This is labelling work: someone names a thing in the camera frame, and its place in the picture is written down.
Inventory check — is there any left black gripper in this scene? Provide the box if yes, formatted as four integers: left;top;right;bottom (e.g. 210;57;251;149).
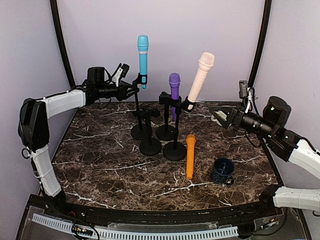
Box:
97;80;139;102

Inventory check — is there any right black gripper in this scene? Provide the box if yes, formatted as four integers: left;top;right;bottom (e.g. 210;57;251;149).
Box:
210;102;277;140

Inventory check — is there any orange microphone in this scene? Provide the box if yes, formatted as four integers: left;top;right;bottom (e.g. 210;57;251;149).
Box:
186;134;197;180

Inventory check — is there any black stand of blue microphone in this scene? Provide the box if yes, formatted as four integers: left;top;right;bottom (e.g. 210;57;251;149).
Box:
130;73;148;141

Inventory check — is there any black stand of orange microphone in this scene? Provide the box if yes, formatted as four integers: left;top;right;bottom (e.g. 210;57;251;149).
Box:
139;108;162;156

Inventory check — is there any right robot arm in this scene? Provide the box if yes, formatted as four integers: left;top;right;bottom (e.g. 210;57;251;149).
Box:
209;96;320;217

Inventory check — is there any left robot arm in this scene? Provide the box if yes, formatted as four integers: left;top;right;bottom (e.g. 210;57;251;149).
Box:
18;64;148;198

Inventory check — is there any purple microphone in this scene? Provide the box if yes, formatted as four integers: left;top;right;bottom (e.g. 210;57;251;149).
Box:
168;72;182;122

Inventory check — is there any blue microphone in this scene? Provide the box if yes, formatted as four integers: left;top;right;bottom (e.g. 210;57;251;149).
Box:
137;35;149;89

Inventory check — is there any black stand of purple microphone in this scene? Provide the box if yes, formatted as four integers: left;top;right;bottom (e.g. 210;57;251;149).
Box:
155;91;182;142

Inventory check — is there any pink microphone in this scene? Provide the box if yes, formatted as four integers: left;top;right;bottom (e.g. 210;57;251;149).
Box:
187;52;215;103

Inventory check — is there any black stand of pink microphone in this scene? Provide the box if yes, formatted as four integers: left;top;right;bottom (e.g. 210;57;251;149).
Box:
162;97;196;161

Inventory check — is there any white ribbed mug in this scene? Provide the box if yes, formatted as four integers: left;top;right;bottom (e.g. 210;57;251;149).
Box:
211;110;227;127

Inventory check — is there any dark blue mug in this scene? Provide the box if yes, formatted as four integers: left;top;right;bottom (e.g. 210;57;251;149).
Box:
211;158;235;186

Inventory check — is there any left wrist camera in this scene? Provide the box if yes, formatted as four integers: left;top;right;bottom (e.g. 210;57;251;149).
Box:
111;63;130;87

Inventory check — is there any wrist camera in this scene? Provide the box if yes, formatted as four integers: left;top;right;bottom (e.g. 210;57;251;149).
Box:
111;63;130;87
238;80;259;114

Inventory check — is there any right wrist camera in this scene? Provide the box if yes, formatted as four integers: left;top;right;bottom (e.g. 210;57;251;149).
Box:
238;80;259;114

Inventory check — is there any black front rail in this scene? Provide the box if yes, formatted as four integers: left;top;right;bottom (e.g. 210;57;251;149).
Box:
44;199;278;227

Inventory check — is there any white slotted cable duct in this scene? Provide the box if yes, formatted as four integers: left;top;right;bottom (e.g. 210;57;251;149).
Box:
31;213;239;240

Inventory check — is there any left black frame post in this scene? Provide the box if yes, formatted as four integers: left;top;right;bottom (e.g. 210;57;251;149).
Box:
49;0;76;88

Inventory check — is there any black frame post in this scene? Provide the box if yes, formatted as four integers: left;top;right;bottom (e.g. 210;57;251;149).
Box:
49;0;76;88
248;0;272;88

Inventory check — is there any right black frame post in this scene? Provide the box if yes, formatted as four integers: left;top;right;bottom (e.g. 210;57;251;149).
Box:
248;0;272;88

